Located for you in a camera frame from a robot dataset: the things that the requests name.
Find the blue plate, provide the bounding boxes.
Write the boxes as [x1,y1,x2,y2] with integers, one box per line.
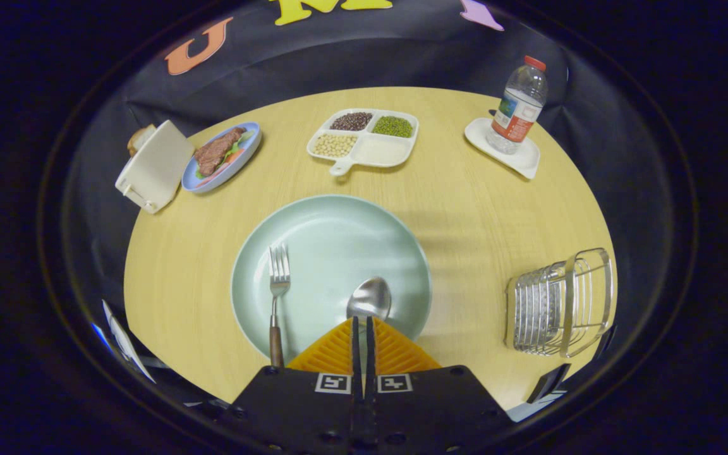
[181,122,262,193]

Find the fork with wooden handle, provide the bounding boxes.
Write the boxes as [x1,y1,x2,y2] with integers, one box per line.
[267,244,291,368]

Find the pile of yellow beans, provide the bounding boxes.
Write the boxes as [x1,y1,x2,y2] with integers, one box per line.
[313,133,358,158]

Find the white square coaster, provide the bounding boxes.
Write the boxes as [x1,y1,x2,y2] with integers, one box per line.
[464,118,540,179]

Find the toasted bread slice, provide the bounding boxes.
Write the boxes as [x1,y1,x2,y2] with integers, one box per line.
[127,124,157,157]

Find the white toaster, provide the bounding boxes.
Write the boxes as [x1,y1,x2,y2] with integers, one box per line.
[115,120,195,214]

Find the small black block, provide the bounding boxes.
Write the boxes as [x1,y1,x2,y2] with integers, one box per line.
[526,363,572,405]

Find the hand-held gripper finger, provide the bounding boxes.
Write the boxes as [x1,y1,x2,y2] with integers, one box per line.
[366,316,516,455]
[212,317,363,455]

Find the pile of dark red beans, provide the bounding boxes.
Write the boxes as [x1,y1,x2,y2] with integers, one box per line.
[330,112,373,131]

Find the white board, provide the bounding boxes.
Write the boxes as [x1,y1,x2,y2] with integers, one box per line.
[100,300,156,384]

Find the black backdrop cloth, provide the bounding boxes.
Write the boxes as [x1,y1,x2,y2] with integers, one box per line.
[64,0,674,392]

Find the pile of green beans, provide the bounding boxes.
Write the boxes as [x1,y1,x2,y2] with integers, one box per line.
[373,116,414,138]

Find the brown steak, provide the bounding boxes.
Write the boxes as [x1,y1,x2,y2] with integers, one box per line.
[194,127,246,176]

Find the spoon with wooden handle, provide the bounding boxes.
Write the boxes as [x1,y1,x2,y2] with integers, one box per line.
[346,277,392,345]

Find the white divided dish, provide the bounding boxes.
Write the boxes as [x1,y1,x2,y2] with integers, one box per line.
[306,109,420,176]

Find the metal wire basket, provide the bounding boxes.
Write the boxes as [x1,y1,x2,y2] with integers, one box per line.
[504,248,615,358]

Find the pale green plate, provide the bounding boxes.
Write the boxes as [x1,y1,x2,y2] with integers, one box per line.
[231,195,433,364]

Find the salad vegetables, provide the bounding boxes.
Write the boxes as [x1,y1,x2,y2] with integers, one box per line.
[197,131,256,181]

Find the clear water bottle red cap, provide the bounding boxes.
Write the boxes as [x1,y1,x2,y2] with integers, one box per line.
[486,56,549,155]

